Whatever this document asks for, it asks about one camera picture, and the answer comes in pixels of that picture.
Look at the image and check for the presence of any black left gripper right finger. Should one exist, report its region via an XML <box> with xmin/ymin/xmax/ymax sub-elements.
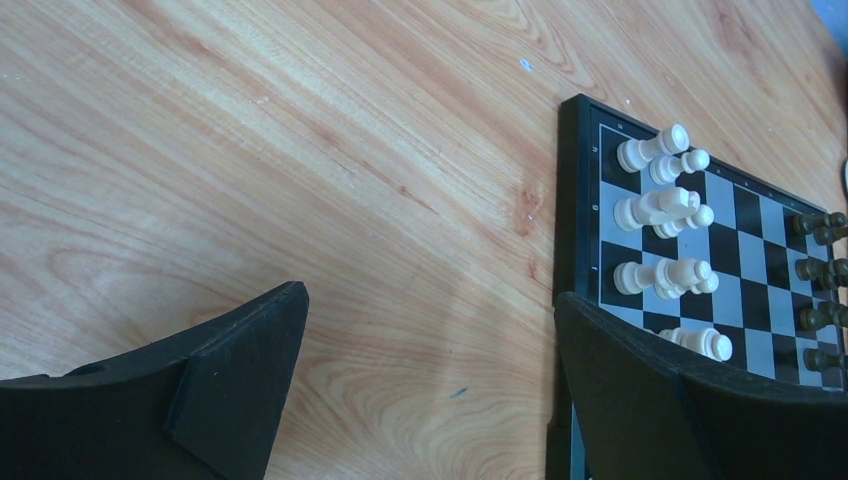
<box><xmin>555</xmin><ymin>292</ymin><xmax>847</xmax><ymax>479</ymax></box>

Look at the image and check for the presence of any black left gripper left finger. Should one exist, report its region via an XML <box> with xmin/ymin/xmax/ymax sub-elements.
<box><xmin>1</xmin><ymin>281</ymin><xmax>309</xmax><ymax>479</ymax></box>

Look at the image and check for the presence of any dark pawn piece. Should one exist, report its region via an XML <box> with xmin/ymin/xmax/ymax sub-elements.
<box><xmin>790</xmin><ymin>212</ymin><xmax>847</xmax><ymax>235</ymax></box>
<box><xmin>795</xmin><ymin>257</ymin><xmax>847</xmax><ymax>281</ymax></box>
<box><xmin>803</xmin><ymin>349</ymin><xmax>847</xmax><ymax>372</ymax></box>
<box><xmin>799</xmin><ymin>301</ymin><xmax>847</xmax><ymax>331</ymax></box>

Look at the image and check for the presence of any dark chess piece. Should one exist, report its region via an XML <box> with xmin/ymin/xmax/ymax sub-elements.
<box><xmin>816</xmin><ymin>273</ymin><xmax>848</xmax><ymax>291</ymax></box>

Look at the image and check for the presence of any dark brown rook piece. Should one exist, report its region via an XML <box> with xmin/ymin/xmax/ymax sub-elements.
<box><xmin>813</xmin><ymin>226</ymin><xmax>848</xmax><ymax>246</ymax></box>

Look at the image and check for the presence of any white pawn piece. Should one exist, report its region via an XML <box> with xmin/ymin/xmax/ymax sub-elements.
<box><xmin>677</xmin><ymin>272</ymin><xmax>719</xmax><ymax>295</ymax></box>
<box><xmin>653</xmin><ymin>204</ymin><xmax>715</xmax><ymax>239</ymax></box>
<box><xmin>649</xmin><ymin>149</ymin><xmax>711</xmax><ymax>185</ymax></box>
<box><xmin>658</xmin><ymin>327</ymin><xmax>733</xmax><ymax>362</ymax></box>

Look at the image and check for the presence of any white bishop piece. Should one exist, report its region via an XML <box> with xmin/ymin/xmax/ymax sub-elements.
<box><xmin>613</xmin><ymin>258</ymin><xmax>714</xmax><ymax>300</ymax></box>

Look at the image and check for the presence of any black white chessboard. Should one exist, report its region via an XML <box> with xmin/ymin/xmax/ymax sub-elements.
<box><xmin>545</xmin><ymin>94</ymin><xmax>847</xmax><ymax>479</ymax></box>

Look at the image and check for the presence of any white knight piece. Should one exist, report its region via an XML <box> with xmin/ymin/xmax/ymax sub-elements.
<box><xmin>613</xmin><ymin>187</ymin><xmax>701</xmax><ymax>231</ymax></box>

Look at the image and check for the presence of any white rook piece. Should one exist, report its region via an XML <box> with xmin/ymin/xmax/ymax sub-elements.
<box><xmin>616</xmin><ymin>124</ymin><xmax>690</xmax><ymax>173</ymax></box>

